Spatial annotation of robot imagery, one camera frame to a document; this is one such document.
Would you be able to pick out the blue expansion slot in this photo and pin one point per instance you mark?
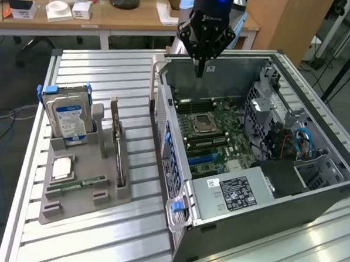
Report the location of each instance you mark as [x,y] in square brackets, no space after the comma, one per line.
[201,158]

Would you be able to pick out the white box black lid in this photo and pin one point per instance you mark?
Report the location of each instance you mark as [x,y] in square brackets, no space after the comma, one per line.
[22,13]

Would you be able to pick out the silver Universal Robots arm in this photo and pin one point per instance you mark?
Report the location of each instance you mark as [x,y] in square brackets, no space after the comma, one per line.
[186,4]

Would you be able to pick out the blue case latch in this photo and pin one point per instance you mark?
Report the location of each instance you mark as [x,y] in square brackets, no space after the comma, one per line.
[176,208]

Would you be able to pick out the green RAM stick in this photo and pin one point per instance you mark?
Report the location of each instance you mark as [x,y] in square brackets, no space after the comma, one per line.
[75,183]

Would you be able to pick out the white pedestal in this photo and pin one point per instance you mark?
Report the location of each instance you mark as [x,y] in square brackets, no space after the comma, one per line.
[313,47]

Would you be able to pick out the grey plastic parts rack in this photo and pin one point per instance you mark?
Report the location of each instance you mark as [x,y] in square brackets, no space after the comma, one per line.
[83,196]

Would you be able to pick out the hard disk blue caddy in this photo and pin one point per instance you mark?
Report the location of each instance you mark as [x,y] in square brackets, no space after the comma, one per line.
[70,119]

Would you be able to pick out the perforated metal drive cage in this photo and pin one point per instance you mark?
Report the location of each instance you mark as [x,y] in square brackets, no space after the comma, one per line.
[260,123]

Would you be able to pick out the wooden desk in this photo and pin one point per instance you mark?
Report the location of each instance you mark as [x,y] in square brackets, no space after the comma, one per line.
[125,17]

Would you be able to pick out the white box round tape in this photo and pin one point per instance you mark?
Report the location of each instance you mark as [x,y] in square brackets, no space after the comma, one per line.
[59,13]

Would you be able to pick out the grey power supply unit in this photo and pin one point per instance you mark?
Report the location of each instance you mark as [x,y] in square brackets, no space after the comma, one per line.
[212,197]

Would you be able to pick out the grey disk bay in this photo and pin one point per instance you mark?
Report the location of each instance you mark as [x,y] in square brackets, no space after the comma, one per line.
[322,168]

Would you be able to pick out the black open PC case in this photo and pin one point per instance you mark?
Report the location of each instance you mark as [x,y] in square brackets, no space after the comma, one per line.
[246,222]

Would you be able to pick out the black office chair base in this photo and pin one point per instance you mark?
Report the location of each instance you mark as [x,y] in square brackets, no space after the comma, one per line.
[35,43]

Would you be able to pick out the green graphics card black fan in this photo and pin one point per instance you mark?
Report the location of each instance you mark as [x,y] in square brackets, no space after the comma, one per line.
[119,151]

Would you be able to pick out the green motherboard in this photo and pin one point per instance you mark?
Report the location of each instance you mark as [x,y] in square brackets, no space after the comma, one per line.
[239,134]

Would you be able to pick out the silver CPU chip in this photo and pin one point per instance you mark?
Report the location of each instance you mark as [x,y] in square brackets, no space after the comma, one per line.
[62,168]

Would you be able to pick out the CPU socket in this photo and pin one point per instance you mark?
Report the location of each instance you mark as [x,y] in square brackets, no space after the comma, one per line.
[204,123]

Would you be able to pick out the wooden cabinet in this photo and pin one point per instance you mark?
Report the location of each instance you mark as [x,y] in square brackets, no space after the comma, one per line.
[286,25]

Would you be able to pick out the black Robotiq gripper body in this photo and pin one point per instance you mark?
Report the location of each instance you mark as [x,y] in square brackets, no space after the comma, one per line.
[212,9]

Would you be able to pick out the silver chipset heatsink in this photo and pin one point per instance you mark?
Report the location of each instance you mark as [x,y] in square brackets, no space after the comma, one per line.
[234,166]

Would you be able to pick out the plain white box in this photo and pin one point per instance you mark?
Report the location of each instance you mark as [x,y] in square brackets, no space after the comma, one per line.
[81,11]

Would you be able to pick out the black tripod leg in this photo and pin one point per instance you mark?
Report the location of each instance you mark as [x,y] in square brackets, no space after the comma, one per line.
[328,92]

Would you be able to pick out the white paper stack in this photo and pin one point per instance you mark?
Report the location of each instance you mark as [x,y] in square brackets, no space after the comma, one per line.
[166,16]

